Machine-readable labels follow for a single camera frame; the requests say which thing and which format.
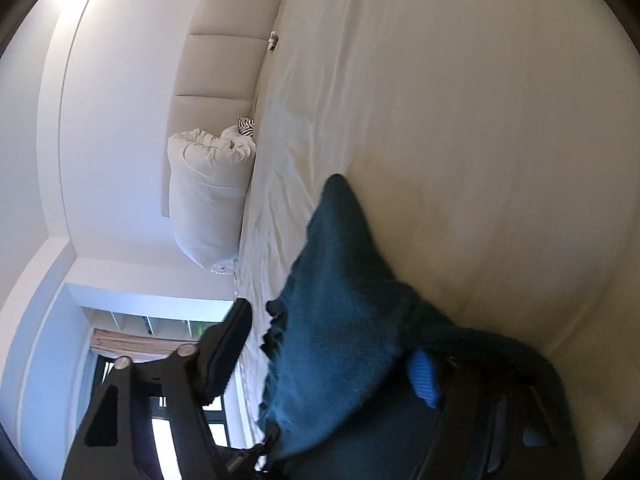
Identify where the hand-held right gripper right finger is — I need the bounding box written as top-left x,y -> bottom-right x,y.
406,349 -> 585,480

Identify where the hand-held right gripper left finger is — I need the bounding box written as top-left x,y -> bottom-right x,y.
61,298 -> 253,480

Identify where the teal knit garment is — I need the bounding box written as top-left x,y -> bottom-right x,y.
257,174 -> 571,480

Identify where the beige roller blind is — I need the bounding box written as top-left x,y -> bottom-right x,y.
90,329 -> 202,364

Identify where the white pillow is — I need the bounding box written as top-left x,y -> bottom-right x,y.
167,127 -> 257,271

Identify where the bed with white sheet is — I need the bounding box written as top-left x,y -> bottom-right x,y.
232,0 -> 637,480

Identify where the cream padded headboard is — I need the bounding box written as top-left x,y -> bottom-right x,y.
162,0 -> 288,216

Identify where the white open wall shelf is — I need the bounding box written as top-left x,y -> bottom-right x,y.
82,307 -> 232,342

